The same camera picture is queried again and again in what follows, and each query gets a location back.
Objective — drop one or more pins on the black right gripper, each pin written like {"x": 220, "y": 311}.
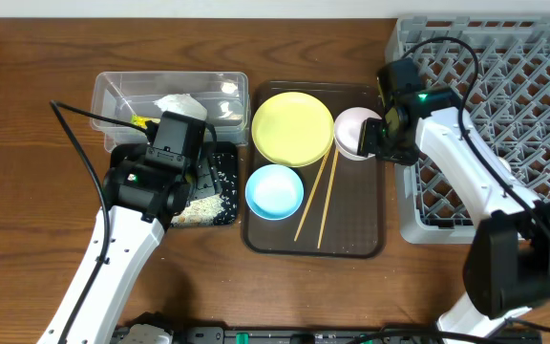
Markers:
{"x": 370, "y": 145}

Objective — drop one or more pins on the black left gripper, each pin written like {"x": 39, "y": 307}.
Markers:
{"x": 203, "y": 177}

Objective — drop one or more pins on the white napkin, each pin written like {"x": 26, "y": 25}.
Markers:
{"x": 182, "y": 104}

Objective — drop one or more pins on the green yellow snack wrapper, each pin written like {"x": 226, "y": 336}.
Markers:
{"x": 142, "y": 121}

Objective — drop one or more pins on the pink bowl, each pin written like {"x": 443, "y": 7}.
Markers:
{"x": 347, "y": 128}

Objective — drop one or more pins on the wooden chopstick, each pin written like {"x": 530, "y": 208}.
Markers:
{"x": 328, "y": 197}
{"x": 311, "y": 195}

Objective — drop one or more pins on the rice food waste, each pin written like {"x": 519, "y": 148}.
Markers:
{"x": 216, "y": 210}

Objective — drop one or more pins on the yellow plate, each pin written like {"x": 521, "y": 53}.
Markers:
{"x": 293, "y": 129}

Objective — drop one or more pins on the light blue bowl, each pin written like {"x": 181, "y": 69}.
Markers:
{"x": 274, "y": 192}

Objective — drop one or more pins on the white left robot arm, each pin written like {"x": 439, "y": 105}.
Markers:
{"x": 119, "y": 248}

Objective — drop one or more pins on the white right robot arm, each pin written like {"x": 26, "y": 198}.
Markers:
{"x": 507, "y": 271}

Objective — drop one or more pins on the grey dishwasher rack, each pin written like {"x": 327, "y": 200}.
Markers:
{"x": 509, "y": 82}

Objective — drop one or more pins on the black tray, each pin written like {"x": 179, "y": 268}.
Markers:
{"x": 171, "y": 189}

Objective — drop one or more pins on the clear plastic bin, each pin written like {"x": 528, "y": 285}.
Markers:
{"x": 225, "y": 95}

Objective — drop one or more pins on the brown serving tray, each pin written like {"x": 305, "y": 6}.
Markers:
{"x": 356, "y": 223}

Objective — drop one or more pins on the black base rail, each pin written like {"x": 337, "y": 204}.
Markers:
{"x": 151, "y": 328}

